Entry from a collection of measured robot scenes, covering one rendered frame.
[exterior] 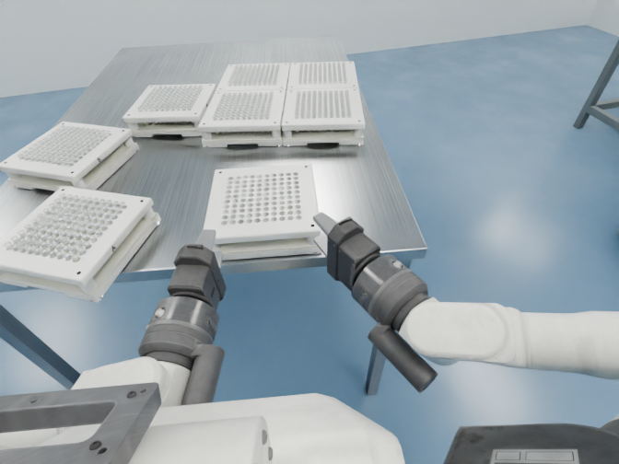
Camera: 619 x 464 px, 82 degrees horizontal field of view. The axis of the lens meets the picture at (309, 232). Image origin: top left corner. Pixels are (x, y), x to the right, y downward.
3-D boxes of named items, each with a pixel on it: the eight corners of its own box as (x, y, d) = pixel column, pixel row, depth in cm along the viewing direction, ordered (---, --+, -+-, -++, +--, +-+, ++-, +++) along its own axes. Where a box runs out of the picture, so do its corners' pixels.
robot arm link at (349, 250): (317, 232, 52) (374, 285, 45) (366, 205, 56) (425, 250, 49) (318, 284, 61) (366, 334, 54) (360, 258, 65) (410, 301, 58)
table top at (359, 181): (124, 54, 183) (122, 47, 181) (337, 41, 186) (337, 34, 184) (-77, 298, 77) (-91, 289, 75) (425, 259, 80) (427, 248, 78)
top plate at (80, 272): (65, 191, 88) (62, 184, 87) (154, 203, 84) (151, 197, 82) (-19, 266, 71) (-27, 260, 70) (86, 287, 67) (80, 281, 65)
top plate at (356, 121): (286, 95, 123) (286, 89, 121) (358, 93, 122) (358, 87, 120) (281, 131, 106) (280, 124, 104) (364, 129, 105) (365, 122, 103)
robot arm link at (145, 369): (198, 380, 47) (103, 402, 48) (163, 348, 40) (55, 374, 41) (192, 435, 42) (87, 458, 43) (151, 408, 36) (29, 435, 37)
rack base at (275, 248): (321, 253, 78) (321, 246, 76) (208, 261, 77) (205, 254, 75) (312, 184, 95) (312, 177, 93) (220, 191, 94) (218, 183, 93)
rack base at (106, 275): (75, 206, 92) (71, 199, 90) (161, 219, 87) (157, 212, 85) (-3, 282, 75) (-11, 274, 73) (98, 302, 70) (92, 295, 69)
